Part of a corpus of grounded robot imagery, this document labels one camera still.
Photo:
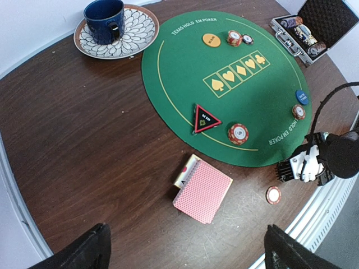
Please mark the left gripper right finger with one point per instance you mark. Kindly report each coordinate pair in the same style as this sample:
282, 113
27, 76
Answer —
282, 251

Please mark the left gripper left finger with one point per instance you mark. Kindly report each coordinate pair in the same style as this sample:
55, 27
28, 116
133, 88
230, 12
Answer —
90, 250

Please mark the red poker chip stack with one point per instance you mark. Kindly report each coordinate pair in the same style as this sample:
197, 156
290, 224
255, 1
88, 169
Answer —
273, 195

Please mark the pink playing card deck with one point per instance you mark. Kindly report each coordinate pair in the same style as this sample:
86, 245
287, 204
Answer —
203, 192

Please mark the red chips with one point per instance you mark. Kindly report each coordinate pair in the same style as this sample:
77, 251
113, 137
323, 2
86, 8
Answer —
234, 38
298, 112
238, 134

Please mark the triangular black red dealer button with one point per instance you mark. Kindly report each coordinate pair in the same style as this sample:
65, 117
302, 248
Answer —
204, 120

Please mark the blue small blind button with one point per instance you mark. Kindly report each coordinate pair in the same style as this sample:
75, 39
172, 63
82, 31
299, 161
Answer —
302, 97

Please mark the brown chip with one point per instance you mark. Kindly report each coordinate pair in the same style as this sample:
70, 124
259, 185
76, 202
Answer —
247, 39

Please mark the orange big blind button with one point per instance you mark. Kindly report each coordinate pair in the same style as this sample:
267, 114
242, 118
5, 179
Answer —
211, 40

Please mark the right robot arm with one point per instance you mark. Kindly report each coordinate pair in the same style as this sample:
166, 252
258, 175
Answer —
342, 154

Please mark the playing card box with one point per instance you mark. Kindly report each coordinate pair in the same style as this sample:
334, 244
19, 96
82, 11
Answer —
186, 171

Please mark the round green poker mat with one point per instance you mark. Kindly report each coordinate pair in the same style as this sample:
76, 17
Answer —
253, 85

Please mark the patterned ceramic saucer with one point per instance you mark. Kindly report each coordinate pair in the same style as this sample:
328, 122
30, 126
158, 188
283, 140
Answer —
141, 29

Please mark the aluminium poker chip case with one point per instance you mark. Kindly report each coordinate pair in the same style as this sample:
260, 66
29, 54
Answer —
314, 29

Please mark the dark blue mug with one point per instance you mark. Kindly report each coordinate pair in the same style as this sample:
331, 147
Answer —
105, 20

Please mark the front aluminium rail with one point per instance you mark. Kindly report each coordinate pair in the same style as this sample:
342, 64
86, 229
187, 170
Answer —
328, 223

